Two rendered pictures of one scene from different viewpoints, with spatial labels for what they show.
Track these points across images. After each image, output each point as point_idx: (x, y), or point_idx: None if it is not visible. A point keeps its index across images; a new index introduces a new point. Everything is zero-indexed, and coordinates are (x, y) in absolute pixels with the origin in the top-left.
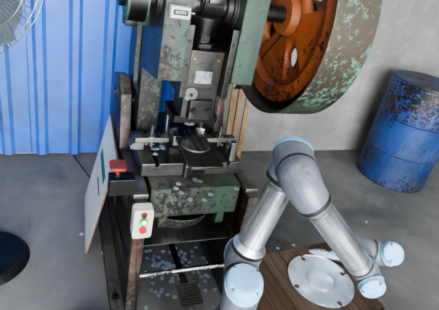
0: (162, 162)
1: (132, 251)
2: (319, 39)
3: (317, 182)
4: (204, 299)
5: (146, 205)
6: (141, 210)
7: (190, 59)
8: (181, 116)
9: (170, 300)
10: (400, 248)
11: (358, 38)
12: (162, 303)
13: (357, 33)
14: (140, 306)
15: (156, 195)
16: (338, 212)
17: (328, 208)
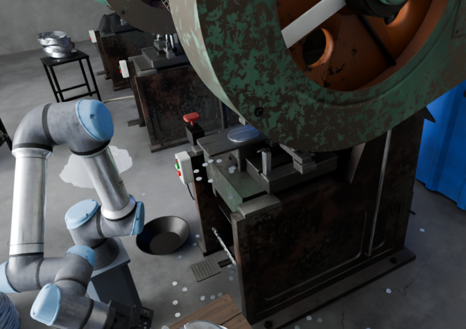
0: None
1: (194, 195)
2: None
3: (19, 125)
4: (236, 303)
5: (184, 155)
6: (176, 155)
7: None
8: None
9: (226, 275)
10: (39, 301)
11: None
12: (221, 271)
13: None
14: (214, 257)
15: (206, 159)
16: (21, 170)
17: (16, 156)
